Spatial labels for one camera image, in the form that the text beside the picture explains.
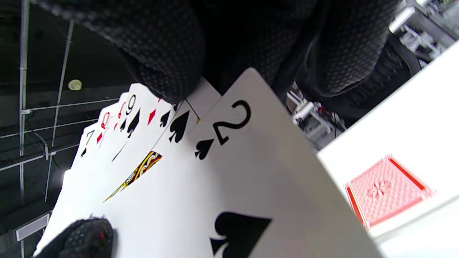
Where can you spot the person's left hand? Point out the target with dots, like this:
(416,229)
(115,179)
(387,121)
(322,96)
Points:
(82,238)

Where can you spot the dealt red-backed cards pile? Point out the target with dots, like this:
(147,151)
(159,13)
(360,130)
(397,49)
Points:
(383,190)
(215,179)

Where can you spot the person's right hand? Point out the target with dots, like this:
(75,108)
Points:
(251,32)

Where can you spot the small round ceiling fixture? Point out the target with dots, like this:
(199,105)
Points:
(74,85)

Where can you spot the grey ceiling pipe grid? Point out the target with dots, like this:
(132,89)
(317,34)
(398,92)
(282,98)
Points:
(23,107)

